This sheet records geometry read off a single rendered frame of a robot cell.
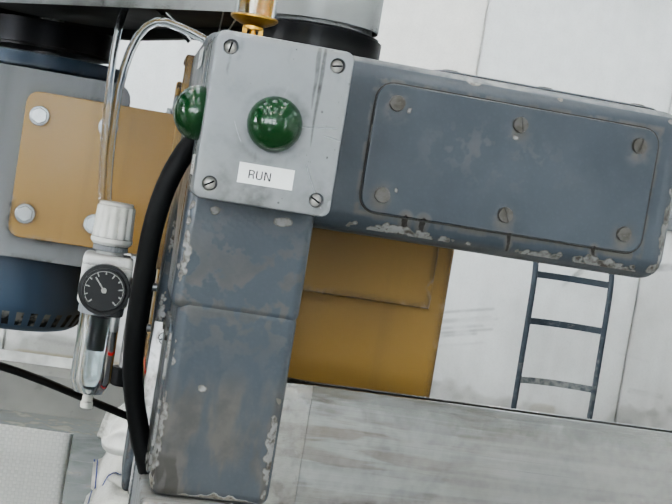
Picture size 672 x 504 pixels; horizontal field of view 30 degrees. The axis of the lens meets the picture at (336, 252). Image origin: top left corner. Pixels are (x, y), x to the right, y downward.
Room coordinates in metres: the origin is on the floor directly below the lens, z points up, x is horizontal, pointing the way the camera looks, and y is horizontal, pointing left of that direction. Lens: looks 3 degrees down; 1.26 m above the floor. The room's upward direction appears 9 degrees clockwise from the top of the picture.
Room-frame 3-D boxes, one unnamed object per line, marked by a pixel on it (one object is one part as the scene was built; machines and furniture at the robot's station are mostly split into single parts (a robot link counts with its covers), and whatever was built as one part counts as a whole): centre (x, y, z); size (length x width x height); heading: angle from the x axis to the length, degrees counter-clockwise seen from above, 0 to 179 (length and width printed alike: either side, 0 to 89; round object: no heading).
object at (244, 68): (0.69, 0.05, 1.29); 0.08 x 0.05 x 0.09; 100
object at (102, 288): (0.90, 0.16, 1.16); 0.04 x 0.02 x 0.04; 100
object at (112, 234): (0.92, 0.16, 1.14); 0.05 x 0.04 x 0.16; 10
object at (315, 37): (0.88, 0.04, 1.35); 0.09 x 0.09 x 0.03
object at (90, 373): (0.93, 0.17, 1.11); 0.03 x 0.03 x 0.06
